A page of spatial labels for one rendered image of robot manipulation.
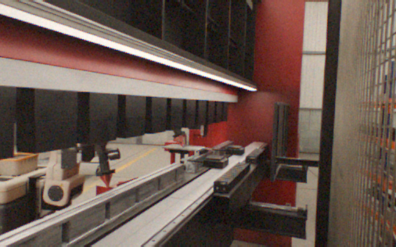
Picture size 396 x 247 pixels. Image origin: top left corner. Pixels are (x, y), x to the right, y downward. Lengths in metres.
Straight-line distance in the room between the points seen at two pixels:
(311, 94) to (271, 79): 6.40
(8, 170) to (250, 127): 1.95
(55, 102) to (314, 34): 8.88
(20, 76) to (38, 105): 0.09
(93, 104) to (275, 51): 2.17
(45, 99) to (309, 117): 8.69
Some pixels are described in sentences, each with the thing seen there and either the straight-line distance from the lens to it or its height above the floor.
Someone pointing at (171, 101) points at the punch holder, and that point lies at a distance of 1.53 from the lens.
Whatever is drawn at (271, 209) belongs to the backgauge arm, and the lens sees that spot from 1.51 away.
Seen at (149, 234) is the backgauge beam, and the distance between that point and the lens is 0.83.
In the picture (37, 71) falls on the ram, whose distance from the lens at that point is 0.88.
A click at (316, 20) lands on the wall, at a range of 9.59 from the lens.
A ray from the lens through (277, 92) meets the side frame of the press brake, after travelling 2.90.
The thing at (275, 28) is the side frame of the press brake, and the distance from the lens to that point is 2.99.
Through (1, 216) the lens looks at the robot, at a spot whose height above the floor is 0.62.
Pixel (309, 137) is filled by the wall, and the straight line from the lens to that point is 9.32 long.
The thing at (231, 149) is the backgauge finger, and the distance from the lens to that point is 2.05.
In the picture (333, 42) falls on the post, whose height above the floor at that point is 1.52.
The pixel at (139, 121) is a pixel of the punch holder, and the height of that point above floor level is 1.23.
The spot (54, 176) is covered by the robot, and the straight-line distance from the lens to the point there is 2.14.
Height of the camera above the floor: 1.32
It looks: 3 degrees down
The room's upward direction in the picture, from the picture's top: 2 degrees clockwise
